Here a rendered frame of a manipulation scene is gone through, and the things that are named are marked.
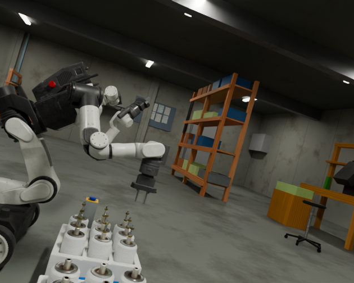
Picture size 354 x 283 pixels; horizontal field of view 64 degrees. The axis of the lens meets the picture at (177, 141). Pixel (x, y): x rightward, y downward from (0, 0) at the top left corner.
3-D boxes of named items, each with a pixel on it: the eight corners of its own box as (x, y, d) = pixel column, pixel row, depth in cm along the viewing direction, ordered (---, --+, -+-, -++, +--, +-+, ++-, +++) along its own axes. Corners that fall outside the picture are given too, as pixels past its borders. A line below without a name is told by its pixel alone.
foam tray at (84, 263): (37, 297, 115) (50, 254, 115) (53, 255, 153) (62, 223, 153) (130, 307, 125) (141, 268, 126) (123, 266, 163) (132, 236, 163)
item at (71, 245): (67, 266, 131) (78, 229, 132) (80, 276, 126) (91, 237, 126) (49, 270, 123) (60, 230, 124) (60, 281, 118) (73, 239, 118)
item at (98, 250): (106, 281, 129) (117, 242, 129) (88, 284, 121) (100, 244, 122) (94, 270, 134) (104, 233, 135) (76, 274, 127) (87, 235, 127)
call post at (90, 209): (70, 253, 161) (85, 200, 161) (71, 248, 167) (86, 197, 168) (82, 255, 162) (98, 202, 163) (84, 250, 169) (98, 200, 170)
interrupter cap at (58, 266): (53, 273, 90) (53, 270, 90) (55, 262, 97) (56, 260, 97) (77, 275, 92) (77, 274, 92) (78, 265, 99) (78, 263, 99)
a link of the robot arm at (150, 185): (129, 187, 127) (136, 161, 127) (131, 184, 137) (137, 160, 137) (156, 195, 128) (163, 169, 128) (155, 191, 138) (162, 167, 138)
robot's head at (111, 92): (99, 89, 154) (114, 84, 156) (102, 99, 163) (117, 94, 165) (103, 99, 152) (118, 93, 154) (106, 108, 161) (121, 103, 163)
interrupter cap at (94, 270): (90, 277, 93) (91, 275, 93) (90, 266, 100) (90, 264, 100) (113, 280, 96) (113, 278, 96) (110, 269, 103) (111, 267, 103)
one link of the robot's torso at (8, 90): (-17, 91, 137) (21, 79, 141) (-7, 94, 150) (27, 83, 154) (9, 144, 141) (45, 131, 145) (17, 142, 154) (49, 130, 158)
